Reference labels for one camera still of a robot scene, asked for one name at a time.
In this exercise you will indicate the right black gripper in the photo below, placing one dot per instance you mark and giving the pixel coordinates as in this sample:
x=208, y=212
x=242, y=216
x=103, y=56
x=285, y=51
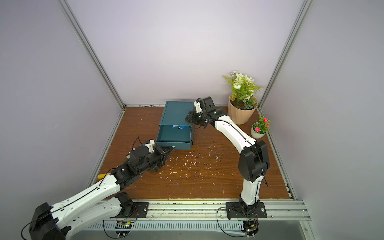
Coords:
x=193, y=117

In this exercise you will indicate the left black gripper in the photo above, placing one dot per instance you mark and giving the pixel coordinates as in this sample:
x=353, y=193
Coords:
x=160, y=153

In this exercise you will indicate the teal top drawer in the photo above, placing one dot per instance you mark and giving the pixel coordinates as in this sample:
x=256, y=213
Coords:
x=179, y=139

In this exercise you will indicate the teal three-drawer cabinet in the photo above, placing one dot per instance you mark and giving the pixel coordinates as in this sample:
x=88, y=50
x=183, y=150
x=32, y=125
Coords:
x=175, y=113

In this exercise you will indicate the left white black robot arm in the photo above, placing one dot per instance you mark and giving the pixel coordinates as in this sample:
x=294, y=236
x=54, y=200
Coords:
x=104, y=199

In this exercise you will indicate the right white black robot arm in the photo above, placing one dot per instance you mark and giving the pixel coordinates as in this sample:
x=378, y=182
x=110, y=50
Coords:
x=254, y=158

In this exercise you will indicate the large white-flower potted plant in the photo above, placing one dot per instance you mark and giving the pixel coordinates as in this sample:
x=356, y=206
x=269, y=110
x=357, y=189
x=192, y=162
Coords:
x=242, y=101

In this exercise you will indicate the small pink-flower potted plant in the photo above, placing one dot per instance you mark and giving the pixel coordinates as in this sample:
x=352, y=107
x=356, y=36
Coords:
x=260, y=128

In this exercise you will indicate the teal garden hand rake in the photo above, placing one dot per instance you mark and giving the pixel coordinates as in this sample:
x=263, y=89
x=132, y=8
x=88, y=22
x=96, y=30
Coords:
x=101, y=176

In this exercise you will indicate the left electronics board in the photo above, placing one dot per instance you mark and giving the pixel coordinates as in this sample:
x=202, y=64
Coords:
x=123, y=228

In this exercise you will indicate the electronics board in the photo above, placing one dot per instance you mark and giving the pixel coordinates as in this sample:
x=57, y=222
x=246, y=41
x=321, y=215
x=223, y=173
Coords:
x=123, y=228
x=251, y=227

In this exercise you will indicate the right electronics board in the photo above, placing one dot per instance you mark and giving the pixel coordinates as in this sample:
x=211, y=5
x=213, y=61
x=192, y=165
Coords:
x=251, y=227

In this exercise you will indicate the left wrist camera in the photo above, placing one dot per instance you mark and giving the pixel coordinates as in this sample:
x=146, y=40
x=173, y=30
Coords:
x=150, y=144

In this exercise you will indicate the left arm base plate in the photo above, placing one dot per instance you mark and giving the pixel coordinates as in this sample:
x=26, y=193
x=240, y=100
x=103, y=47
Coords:
x=134, y=210

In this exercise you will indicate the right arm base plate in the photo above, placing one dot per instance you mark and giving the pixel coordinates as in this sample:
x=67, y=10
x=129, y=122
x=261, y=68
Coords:
x=237, y=210

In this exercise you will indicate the aluminium front rail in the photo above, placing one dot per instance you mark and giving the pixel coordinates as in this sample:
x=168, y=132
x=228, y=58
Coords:
x=208, y=209

